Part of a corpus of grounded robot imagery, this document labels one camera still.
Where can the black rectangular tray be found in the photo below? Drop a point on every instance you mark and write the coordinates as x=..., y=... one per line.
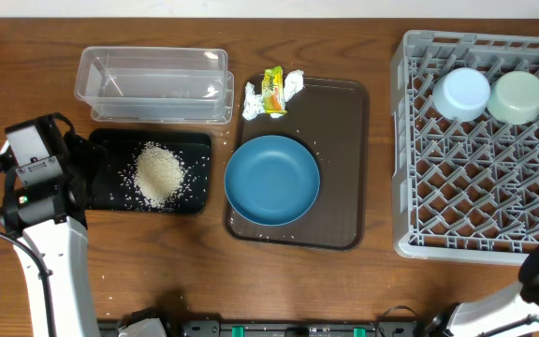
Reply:
x=120, y=144

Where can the yellow green snack wrapper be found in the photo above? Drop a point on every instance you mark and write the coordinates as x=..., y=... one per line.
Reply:
x=272, y=91

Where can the clear plastic bin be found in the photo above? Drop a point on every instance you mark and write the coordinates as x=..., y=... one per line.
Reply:
x=156, y=85

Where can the brown serving tray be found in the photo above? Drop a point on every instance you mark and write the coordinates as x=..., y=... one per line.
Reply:
x=330, y=118

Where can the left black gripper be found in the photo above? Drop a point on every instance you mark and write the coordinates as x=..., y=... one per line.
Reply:
x=79, y=153

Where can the white tissue piece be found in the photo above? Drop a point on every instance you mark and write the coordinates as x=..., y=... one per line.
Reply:
x=293, y=83

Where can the pile of white rice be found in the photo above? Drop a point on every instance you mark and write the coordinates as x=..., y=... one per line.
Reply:
x=158, y=177

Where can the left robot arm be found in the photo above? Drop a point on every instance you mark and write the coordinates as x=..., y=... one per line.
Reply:
x=43, y=214

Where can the grey dishwasher rack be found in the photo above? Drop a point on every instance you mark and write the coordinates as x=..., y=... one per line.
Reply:
x=462, y=191

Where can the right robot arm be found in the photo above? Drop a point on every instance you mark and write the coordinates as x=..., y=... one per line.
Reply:
x=513, y=311

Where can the mint green bowl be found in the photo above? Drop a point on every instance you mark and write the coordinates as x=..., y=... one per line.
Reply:
x=514, y=98

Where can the white paper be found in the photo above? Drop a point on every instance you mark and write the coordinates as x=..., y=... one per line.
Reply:
x=253, y=103

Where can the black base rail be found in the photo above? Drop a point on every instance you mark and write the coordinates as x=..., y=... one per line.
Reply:
x=216, y=326

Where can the light blue bowl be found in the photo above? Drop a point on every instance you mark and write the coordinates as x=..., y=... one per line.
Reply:
x=461, y=95

